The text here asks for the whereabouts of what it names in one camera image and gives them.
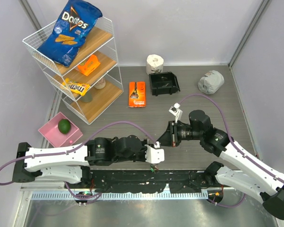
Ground yellow M&M candy bag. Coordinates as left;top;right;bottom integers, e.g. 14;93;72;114
62;78;90;96

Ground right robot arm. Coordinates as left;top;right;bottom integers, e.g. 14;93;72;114
158;110;284;220

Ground blue Doritos chip bag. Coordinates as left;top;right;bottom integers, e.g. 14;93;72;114
37;0;102;67

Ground green lime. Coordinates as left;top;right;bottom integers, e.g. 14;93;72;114
58;119;71;134

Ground black plastic storage bin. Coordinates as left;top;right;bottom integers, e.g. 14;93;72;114
149;72;180;96

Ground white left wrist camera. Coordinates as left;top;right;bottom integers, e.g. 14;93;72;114
145;141;165;164

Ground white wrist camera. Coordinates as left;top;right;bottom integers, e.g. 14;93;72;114
169;103;183;123
145;141;165;164

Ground orange razor box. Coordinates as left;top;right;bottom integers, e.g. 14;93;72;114
128;81;146;108

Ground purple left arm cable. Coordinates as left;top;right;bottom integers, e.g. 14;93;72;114
0;121;160;205

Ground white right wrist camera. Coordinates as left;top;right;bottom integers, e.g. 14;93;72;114
169;103;183;123

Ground pink plastic tray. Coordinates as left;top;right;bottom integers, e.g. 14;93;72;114
38;112;83;148

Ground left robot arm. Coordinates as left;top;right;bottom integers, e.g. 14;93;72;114
12;135;148;188

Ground keys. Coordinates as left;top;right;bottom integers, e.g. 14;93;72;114
156;76;172;88

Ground orange snack box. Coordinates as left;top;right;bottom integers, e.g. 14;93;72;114
76;54;100;76

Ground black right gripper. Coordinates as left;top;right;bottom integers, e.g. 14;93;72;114
156;120;203;146

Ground grey wrapped paper bundle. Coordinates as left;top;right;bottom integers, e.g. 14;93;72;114
197;70;225;95

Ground white toilet paper roll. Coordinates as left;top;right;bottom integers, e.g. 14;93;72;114
146;54;164;75

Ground white wire wooden shelf rack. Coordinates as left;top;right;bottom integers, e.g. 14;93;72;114
22;17;124;124

